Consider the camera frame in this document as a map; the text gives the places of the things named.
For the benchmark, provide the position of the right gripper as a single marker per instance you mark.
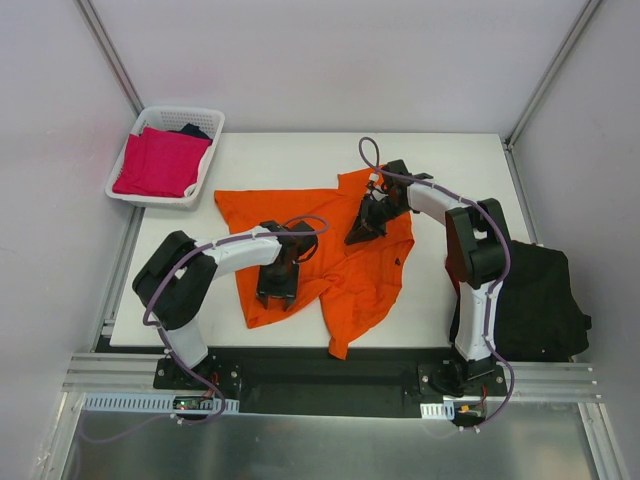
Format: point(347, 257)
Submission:
point(375, 215)

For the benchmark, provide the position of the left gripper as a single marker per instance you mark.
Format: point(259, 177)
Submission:
point(276, 288)

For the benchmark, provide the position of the orange t shirt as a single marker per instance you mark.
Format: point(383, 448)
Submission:
point(356, 285)

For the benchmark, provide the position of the pink t shirt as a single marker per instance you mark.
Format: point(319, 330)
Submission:
point(160, 163)

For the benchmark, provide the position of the black t shirt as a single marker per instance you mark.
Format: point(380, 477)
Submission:
point(537, 317)

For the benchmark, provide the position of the white plastic basket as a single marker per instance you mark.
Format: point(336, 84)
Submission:
point(171, 118)

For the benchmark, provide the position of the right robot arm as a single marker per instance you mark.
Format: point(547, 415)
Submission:
point(478, 259)

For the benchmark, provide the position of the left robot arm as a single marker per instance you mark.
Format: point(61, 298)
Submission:
point(173, 284)

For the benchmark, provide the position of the red t shirt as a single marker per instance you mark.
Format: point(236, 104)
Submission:
point(452, 280)

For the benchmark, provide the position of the dark navy t shirt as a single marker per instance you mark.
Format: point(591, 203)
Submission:
point(195, 131)

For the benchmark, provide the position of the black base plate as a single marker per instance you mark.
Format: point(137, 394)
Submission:
point(371, 382)

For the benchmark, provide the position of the right white cable duct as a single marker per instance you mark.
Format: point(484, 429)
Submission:
point(438, 411)

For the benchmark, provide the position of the white cable duct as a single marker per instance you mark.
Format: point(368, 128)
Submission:
point(438, 411)
point(158, 403)

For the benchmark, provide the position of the left white cable duct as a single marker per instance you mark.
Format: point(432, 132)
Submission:
point(158, 403)

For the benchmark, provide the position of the right aluminium frame post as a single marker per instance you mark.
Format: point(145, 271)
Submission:
point(577, 29)

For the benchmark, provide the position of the aluminium frame post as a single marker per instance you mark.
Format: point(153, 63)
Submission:
point(577, 29)
point(96, 27)

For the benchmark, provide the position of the left aluminium frame post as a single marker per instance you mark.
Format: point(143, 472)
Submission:
point(96, 27)

